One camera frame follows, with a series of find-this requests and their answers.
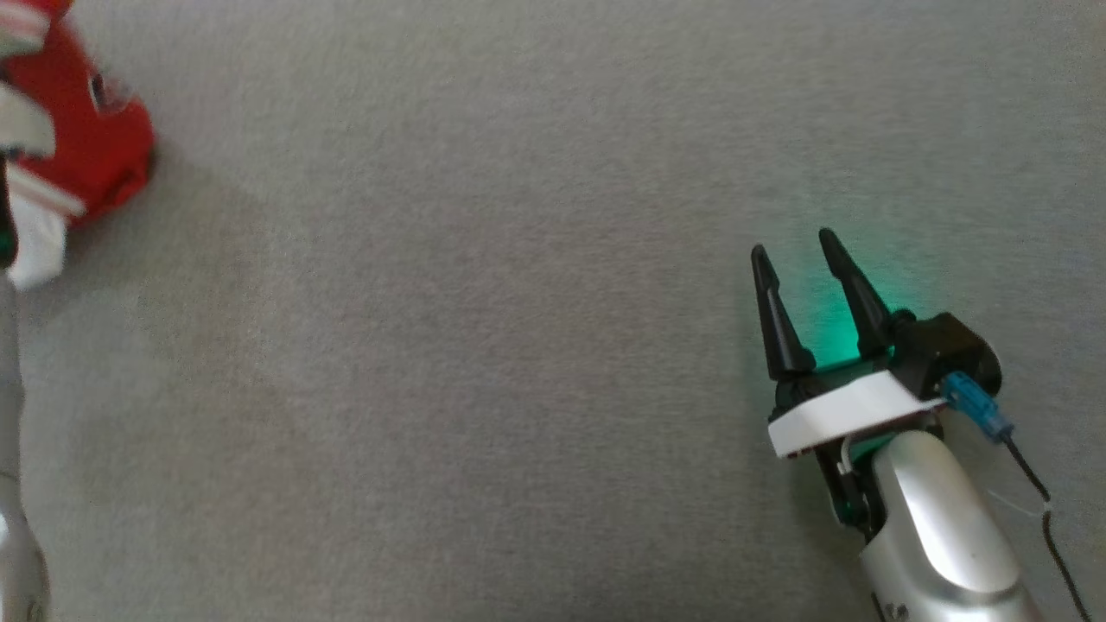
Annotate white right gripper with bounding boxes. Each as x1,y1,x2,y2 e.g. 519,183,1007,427
750,228,947,541

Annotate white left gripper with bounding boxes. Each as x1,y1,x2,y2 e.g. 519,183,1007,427
0,164,20,269

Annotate red and white jersey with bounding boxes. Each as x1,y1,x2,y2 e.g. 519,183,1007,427
0,0,158,290

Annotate grey fabric ottoman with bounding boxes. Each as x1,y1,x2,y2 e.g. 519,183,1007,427
0,0,1106,622

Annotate right cable with blue plug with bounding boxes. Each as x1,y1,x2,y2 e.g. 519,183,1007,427
942,371,1094,622

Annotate white cable tie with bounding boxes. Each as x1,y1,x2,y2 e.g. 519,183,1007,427
985,488,1051,519

